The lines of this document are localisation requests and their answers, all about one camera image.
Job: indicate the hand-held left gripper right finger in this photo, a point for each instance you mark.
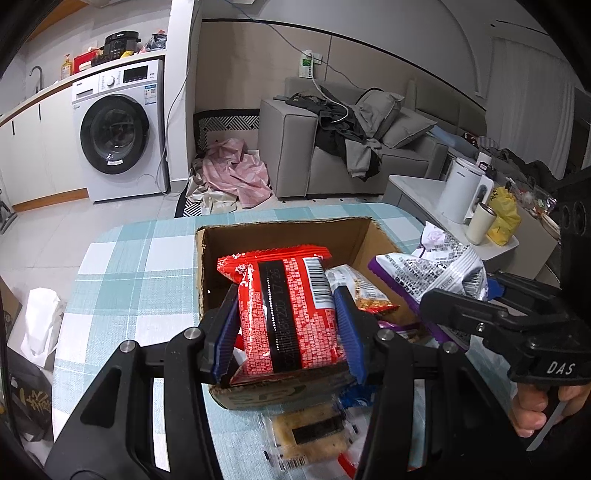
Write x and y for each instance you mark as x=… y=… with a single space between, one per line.
x=351 y=337

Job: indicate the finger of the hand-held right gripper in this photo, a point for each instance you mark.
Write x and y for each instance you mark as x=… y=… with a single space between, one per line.
x=495 y=286
x=471 y=314

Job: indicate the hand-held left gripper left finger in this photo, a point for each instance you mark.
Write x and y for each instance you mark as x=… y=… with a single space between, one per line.
x=226 y=337

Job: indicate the small purple snack packet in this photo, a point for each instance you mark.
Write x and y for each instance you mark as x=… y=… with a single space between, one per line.
x=397 y=324

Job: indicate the white and orange snack packet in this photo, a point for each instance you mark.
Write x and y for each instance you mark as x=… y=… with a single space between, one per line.
x=364 y=288

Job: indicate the purple and white snack packet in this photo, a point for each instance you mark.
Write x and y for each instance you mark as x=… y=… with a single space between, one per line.
x=434 y=272

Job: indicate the red black-striped snack packet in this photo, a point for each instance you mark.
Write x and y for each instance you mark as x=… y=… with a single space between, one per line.
x=286 y=323

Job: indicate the clear cracker packet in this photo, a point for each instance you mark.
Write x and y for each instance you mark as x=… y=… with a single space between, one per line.
x=304 y=434

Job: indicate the brown cardboard box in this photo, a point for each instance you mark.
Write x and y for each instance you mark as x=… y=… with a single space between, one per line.
x=277 y=240

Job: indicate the person's right hand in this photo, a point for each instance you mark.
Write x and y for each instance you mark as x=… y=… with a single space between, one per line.
x=531 y=410

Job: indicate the cream tumbler cup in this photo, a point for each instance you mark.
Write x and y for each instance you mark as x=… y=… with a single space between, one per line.
x=478 y=226

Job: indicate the yellow plastic bag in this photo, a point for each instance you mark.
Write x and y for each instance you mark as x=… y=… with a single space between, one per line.
x=505 y=217

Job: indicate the white electric kettle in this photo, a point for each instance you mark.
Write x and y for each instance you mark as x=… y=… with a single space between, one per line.
x=455 y=194

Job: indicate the teal checkered tablecloth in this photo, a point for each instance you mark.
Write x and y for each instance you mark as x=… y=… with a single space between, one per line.
x=138 y=277

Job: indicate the white side table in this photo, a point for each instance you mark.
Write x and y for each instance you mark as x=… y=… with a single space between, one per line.
x=415 y=189

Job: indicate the pink cloth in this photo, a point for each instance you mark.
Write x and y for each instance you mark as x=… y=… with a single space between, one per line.
x=240 y=170

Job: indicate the grey smooth pillow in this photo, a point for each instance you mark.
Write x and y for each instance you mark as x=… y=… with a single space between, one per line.
x=408 y=129

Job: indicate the white plastic bag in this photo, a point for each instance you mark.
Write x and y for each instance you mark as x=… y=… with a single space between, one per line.
x=41 y=323

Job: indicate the grey sofa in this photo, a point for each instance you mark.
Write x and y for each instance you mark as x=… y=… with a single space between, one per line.
x=286 y=147

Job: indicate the dark clothes pile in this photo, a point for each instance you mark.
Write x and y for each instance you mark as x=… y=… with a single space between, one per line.
x=332 y=134

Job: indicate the black printed bag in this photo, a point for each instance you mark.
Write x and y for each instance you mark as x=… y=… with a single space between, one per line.
x=30 y=401

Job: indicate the grey rumpled pillow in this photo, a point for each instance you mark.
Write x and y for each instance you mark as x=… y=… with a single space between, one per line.
x=378 y=113

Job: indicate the black white patterned board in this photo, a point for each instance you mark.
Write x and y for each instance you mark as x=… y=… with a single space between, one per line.
x=231 y=122

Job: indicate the open brown floor carton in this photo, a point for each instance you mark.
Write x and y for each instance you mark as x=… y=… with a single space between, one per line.
x=10 y=318

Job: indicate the white washing machine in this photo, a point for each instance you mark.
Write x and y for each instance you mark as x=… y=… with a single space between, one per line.
x=115 y=134

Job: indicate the grey floor mop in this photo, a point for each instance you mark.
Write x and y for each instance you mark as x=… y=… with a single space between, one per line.
x=5 y=212

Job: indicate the white base kitchen cabinets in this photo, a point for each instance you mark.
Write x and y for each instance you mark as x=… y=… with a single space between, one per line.
x=41 y=152

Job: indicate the red box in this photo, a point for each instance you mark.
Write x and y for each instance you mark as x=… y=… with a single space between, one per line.
x=83 y=62

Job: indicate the black pressure cooker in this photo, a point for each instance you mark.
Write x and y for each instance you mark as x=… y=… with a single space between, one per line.
x=117 y=46

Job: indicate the yellow soap bottle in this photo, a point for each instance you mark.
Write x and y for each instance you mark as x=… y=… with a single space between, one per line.
x=67 y=69

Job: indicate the curved kitchen faucet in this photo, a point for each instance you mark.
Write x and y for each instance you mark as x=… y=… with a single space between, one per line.
x=41 y=81

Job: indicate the white green wall charger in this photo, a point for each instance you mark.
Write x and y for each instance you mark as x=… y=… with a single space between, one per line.
x=305 y=67

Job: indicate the white wall cabinet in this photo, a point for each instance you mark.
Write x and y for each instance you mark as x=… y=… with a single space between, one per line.
x=60 y=16

